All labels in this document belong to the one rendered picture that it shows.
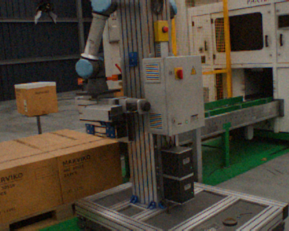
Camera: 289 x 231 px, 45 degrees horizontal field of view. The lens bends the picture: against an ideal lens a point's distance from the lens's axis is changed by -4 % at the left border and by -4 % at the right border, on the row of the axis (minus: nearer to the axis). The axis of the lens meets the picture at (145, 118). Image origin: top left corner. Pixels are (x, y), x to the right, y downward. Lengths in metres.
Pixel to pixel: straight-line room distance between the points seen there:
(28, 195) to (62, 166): 0.34
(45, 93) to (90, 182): 2.04
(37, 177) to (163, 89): 1.22
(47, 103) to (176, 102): 2.87
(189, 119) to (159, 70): 0.37
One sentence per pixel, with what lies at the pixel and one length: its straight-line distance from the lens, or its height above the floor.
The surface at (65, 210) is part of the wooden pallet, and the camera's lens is 2.99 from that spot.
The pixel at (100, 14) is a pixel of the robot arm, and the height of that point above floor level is 1.52.
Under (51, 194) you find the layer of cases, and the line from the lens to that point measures 2.89.
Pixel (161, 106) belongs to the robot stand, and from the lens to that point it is 2.17.
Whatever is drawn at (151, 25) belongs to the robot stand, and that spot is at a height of 1.44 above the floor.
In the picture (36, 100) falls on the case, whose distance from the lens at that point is 4.76.
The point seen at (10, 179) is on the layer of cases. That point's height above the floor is 0.46.
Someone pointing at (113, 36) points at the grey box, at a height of 1.53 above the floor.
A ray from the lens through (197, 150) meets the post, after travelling 3.31.
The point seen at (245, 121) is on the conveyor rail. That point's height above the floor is 0.45.
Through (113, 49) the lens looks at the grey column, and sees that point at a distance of 4.45.
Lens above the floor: 1.23
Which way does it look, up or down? 9 degrees down
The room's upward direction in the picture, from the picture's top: 4 degrees counter-clockwise
